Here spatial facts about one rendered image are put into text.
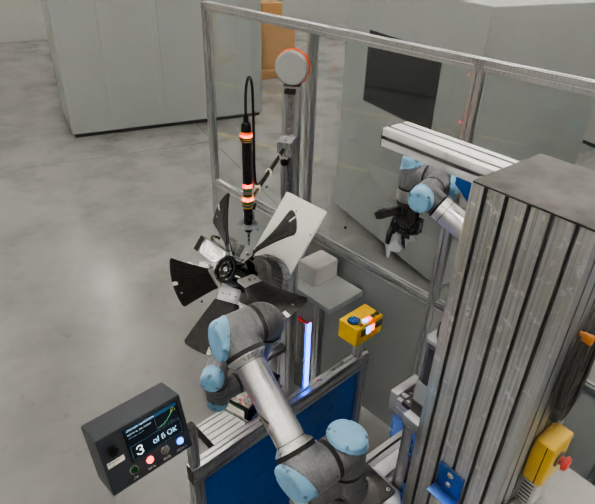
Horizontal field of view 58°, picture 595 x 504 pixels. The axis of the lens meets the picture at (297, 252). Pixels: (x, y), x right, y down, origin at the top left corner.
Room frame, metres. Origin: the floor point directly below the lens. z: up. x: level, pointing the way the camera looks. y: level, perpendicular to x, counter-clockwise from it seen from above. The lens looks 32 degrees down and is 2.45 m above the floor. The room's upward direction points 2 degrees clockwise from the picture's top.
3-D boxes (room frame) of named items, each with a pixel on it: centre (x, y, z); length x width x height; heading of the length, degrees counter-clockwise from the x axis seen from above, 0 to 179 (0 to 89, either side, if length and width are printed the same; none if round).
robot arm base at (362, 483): (0.98, -0.16, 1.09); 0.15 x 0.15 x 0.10
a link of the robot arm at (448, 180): (1.50, -0.43, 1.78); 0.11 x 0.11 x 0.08; 56
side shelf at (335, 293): (2.25, -0.13, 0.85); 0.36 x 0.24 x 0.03; 44
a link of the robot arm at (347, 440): (0.97, -0.15, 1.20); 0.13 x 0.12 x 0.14; 129
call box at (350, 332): (1.73, -0.27, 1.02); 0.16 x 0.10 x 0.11; 134
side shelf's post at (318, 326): (2.25, -0.13, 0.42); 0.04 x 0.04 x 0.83; 44
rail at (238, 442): (1.45, 0.01, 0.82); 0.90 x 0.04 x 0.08; 134
